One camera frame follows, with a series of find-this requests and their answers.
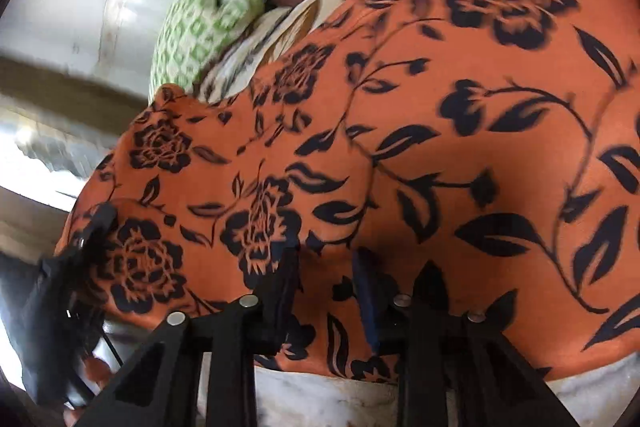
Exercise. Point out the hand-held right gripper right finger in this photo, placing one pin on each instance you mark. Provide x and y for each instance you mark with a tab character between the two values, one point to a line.
369	302

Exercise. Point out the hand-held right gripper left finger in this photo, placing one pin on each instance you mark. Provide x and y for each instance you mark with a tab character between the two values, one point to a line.
280	287

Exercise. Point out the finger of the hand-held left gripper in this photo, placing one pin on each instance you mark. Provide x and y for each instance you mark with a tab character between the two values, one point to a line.
97	229

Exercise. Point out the orange black floral garment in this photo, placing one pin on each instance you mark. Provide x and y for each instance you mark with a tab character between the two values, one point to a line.
450	132

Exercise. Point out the green checkered pillow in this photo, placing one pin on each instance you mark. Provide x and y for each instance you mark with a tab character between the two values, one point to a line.
200	17

